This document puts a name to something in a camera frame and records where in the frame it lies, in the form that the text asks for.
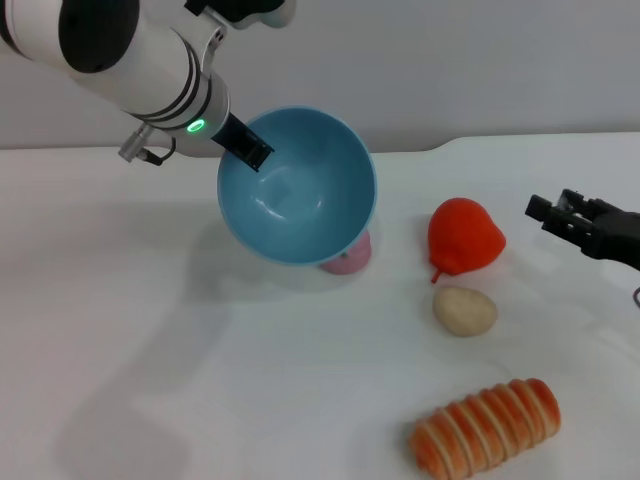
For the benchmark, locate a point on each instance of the orange pear toy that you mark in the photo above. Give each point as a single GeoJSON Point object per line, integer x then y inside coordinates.
{"type": "Point", "coordinates": [465, 235]}

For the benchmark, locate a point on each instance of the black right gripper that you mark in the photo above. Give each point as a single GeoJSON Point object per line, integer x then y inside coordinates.
{"type": "Point", "coordinates": [612, 235]}

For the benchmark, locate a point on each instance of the pink peach bun toy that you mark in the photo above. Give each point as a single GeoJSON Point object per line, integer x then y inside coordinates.
{"type": "Point", "coordinates": [350, 260]}

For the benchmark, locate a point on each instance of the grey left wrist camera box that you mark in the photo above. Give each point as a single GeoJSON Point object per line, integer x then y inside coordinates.
{"type": "Point", "coordinates": [250, 10]}

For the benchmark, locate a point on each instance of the blue plastic bowl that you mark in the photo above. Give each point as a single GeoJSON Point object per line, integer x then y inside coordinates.
{"type": "Point", "coordinates": [305, 210]}

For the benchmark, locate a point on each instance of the striped orange bread roll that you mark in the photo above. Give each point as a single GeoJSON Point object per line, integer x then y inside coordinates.
{"type": "Point", "coordinates": [485, 427]}

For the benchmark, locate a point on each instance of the beige egg yolk pastry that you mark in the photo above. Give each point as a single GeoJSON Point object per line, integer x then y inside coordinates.
{"type": "Point", "coordinates": [465, 312]}

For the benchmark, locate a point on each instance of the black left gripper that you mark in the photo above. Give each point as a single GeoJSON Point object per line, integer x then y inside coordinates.
{"type": "Point", "coordinates": [232, 134]}

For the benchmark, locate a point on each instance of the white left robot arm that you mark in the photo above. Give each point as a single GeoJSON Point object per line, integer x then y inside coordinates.
{"type": "Point", "coordinates": [140, 65]}

